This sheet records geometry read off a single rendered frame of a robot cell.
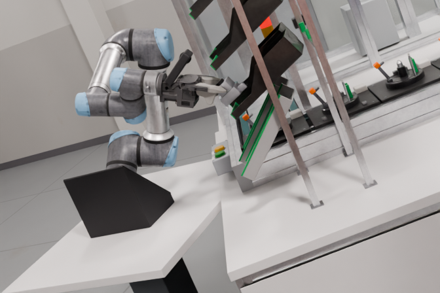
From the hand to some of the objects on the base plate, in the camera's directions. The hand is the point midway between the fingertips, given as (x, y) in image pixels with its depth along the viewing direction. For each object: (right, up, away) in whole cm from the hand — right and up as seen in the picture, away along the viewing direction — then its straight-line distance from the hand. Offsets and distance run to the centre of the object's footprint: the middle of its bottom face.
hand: (224, 85), depth 237 cm
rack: (+35, -29, +17) cm, 48 cm away
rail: (+8, -23, +80) cm, 84 cm away
